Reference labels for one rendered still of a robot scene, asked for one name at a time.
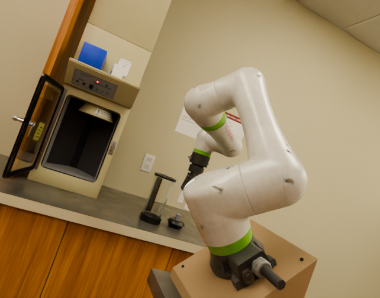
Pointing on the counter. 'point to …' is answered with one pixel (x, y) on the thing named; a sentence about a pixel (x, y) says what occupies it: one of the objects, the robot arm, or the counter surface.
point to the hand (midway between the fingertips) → (183, 204)
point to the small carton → (117, 70)
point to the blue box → (92, 55)
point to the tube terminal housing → (44, 174)
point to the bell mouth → (95, 110)
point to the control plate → (93, 83)
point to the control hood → (126, 97)
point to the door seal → (28, 125)
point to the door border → (26, 123)
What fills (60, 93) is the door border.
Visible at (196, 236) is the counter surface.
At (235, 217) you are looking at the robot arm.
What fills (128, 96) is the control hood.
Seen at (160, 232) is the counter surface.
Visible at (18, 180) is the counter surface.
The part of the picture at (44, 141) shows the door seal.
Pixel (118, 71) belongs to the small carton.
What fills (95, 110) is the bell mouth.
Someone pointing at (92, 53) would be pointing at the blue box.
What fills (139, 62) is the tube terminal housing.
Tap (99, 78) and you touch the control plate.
